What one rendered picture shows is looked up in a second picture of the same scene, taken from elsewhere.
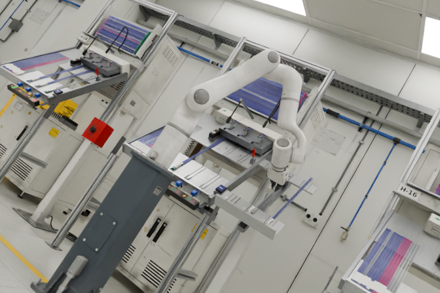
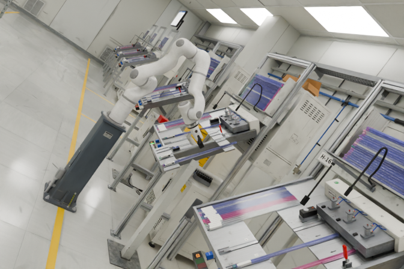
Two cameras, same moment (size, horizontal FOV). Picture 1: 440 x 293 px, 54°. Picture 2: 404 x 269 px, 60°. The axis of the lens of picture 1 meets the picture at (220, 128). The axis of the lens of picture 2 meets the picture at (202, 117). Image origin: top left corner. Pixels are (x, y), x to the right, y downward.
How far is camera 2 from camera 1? 190 cm
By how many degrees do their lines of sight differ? 41
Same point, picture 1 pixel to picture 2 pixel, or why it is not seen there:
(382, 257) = (247, 202)
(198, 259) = (175, 206)
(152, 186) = (101, 130)
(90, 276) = (62, 180)
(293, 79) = (198, 57)
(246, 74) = (168, 57)
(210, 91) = (140, 70)
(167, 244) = not seen: hidden behind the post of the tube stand
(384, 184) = not seen: outside the picture
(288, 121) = (190, 88)
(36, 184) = (142, 161)
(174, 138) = (120, 102)
